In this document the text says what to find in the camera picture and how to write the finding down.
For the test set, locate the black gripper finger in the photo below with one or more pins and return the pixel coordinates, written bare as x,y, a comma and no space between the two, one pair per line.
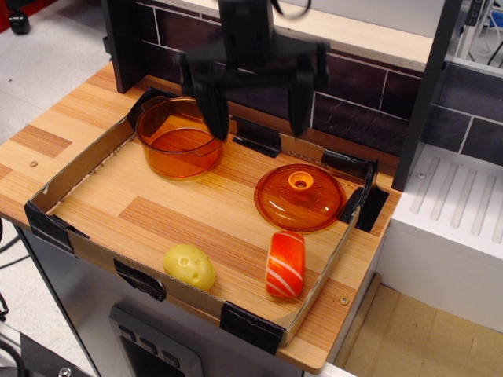
214,109
300,100

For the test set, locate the cardboard fence with black tape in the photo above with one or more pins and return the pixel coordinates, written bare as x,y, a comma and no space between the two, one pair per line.
116,219

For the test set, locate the yellow toy potato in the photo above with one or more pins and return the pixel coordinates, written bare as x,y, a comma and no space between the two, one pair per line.
190,265

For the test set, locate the orange salmon sushi toy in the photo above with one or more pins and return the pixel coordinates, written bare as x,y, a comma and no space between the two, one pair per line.
285,265

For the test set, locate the dark grey left post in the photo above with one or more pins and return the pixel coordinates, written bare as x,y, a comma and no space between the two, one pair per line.
124,42

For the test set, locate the dark grey right post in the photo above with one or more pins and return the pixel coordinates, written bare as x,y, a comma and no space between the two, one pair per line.
416,131

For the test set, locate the grey oven control panel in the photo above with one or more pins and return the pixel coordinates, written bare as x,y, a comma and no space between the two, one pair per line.
149,352

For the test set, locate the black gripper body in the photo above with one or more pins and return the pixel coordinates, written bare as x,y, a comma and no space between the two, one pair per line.
252,53

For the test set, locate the orange transparent pot lid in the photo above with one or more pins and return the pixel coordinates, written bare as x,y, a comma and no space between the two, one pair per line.
299,198

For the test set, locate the orange transparent plastic pot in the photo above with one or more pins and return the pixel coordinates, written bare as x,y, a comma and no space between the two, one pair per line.
175,138

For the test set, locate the black caster wheel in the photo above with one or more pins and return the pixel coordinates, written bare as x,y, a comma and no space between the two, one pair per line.
19,22

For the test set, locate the white ribbed drainer block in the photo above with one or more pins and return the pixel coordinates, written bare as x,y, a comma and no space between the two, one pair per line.
443,246

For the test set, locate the dark grey post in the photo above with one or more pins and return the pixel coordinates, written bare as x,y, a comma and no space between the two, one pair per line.
416,131
124,42

